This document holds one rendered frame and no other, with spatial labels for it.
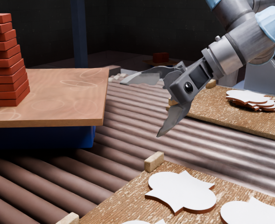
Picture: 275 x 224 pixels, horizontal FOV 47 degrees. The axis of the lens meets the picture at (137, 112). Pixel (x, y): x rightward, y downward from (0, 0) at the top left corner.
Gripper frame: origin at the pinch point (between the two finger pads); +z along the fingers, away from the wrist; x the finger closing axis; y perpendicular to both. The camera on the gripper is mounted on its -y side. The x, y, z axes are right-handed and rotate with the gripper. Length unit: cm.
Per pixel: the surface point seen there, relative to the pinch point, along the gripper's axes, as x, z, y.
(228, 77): -90, -18, 396
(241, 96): -21, -21, 41
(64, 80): 16.7, 22.5, 26.7
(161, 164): -12.9, 1.9, -1.6
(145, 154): -11.5, 6.6, 6.2
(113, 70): 10, 24, 85
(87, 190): -6.7, 15.2, -11.1
